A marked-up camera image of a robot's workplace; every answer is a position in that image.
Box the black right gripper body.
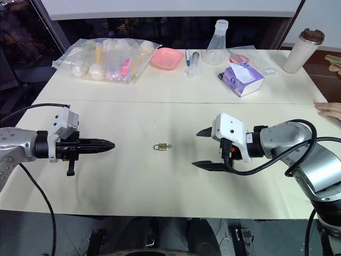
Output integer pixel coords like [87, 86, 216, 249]
[219, 138, 243, 172]

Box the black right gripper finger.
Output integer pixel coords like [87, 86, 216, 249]
[191, 159, 228, 173]
[196, 127, 214, 139]

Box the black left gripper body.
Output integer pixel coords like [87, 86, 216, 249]
[55, 130, 81, 177]

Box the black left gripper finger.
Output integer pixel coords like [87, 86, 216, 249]
[78, 138, 116, 148]
[78, 145, 116, 156]

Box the bystander bare hand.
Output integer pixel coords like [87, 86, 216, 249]
[314, 101, 341, 121]

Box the purple tissue box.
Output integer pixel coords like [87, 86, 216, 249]
[222, 62, 265, 98]

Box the clear plastic syringe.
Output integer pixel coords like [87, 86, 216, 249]
[185, 51, 201, 79]

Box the pink tube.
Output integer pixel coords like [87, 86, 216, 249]
[120, 58, 132, 77]

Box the pink petri dish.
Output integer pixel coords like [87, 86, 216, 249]
[229, 53, 251, 65]

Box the clear conical flask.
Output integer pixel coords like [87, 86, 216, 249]
[201, 19, 232, 66]

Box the pink square bowl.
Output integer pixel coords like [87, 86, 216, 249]
[149, 47, 184, 71]

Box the yellow tube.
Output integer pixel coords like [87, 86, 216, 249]
[95, 42, 104, 65]

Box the clear flat plastic sleeve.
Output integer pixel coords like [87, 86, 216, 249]
[226, 49, 270, 70]

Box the clear plastic zip bag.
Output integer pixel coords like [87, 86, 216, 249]
[51, 37, 164, 85]

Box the white tumbler brown lid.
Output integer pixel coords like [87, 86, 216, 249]
[282, 27, 326, 74]

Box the white panel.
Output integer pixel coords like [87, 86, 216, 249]
[42, 0, 306, 21]

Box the beige wooden object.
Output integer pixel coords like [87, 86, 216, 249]
[324, 54, 341, 73]

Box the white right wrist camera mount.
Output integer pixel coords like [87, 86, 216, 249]
[212, 112, 251, 163]

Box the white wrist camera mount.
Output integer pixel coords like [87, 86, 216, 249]
[212, 112, 251, 163]
[47, 106, 80, 163]

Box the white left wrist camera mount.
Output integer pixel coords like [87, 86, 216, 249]
[47, 106, 80, 163]

